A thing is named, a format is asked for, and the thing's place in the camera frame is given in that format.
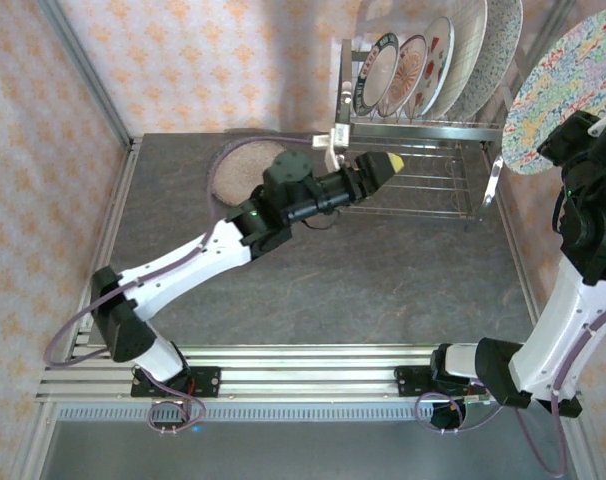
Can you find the white plate blue speckles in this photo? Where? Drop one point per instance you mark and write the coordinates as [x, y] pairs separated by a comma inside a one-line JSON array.
[[500, 50]]

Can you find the aluminium mounting rail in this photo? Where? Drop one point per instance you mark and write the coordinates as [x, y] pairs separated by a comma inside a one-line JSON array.
[[308, 375]]

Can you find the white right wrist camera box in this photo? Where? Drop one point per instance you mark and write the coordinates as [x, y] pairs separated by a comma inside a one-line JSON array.
[[605, 117]]

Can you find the white plate blue plaid lines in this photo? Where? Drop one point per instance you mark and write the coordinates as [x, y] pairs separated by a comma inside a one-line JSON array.
[[470, 50]]

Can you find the colourful floral pattern plate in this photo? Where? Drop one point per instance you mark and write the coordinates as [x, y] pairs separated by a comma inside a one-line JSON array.
[[558, 75]]

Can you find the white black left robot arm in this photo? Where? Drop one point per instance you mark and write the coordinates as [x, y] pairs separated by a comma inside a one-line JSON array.
[[183, 270]]

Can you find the white plate orange sunburst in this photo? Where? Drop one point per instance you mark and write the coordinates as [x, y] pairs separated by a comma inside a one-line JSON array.
[[408, 75]]

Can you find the beige speckled stone plate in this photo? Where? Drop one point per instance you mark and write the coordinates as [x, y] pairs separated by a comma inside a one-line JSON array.
[[243, 170]]

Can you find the steel dish rack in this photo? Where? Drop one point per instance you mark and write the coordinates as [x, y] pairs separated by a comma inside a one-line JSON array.
[[413, 131]]

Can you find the black controller board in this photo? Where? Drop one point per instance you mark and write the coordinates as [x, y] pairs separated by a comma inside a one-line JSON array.
[[448, 415]]

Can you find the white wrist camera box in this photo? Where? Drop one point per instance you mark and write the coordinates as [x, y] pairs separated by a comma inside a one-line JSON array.
[[605, 117], [339, 137]]

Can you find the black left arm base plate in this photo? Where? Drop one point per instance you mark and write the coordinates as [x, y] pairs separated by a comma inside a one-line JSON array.
[[208, 380]]

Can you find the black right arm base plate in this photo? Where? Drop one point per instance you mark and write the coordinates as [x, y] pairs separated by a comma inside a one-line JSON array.
[[408, 380]]

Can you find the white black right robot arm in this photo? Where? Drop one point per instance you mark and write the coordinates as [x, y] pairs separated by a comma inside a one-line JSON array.
[[553, 320]]

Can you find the white plate dark green rim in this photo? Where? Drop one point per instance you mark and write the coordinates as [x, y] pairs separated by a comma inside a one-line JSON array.
[[375, 75]]

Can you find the aluminium frame corner post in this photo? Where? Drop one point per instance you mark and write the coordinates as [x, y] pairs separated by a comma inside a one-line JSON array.
[[85, 67], [550, 22]]

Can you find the white plate watermelon print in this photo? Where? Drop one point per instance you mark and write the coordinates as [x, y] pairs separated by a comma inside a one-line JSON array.
[[439, 60]]

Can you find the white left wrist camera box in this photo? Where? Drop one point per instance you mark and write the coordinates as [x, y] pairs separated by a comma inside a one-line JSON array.
[[339, 137]]

